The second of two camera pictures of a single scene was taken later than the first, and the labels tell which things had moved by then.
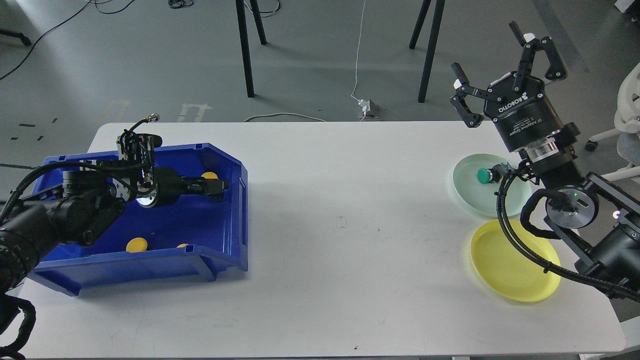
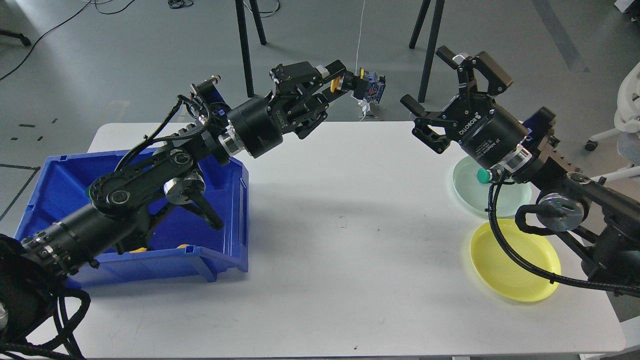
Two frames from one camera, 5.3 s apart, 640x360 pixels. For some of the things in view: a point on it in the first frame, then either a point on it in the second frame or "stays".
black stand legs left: (241, 13) stays
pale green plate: (481, 197) stays
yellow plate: (505, 271) stays
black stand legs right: (432, 43) stays
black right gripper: (521, 108) → (488, 131)
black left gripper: (169, 186) → (258, 125)
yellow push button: (209, 175) → (375, 87)
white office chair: (627, 122) stays
